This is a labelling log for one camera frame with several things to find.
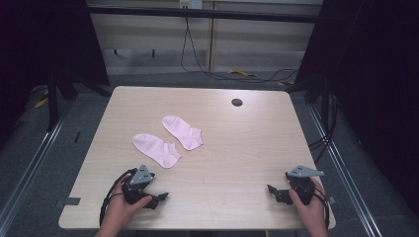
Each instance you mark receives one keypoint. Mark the yellow floor tape piece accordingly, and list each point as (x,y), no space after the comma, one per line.
(41,102)
(284,84)
(242,73)

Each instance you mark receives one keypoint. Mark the pink ankle sock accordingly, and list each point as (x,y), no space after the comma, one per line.
(156,149)
(183,131)

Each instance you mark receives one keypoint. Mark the black metal stand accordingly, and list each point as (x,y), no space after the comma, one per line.
(52,105)
(325,108)

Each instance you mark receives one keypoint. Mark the person's right hand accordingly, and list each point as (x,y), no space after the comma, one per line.
(313,217)

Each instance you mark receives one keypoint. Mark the person's left hand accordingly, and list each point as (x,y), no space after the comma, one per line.
(118,214)

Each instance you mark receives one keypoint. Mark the white wall socket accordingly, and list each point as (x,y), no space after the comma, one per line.
(191,3)

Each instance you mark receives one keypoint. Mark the metal floor rail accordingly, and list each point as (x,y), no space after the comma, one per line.
(29,171)
(346,177)

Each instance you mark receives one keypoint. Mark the black curtain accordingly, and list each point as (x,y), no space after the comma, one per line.
(42,39)
(372,82)

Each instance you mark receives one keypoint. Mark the black horizontal bar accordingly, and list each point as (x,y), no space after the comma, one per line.
(204,14)

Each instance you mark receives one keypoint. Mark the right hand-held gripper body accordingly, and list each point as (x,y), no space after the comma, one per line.
(301,187)

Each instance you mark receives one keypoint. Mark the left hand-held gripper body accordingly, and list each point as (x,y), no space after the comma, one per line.
(141,177)

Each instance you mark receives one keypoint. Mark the grey tape strip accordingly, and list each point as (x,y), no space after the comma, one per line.
(332,200)
(72,201)

